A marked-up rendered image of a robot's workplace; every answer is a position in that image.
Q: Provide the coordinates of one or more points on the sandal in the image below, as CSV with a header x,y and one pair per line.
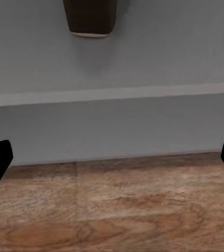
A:
x,y
94,18

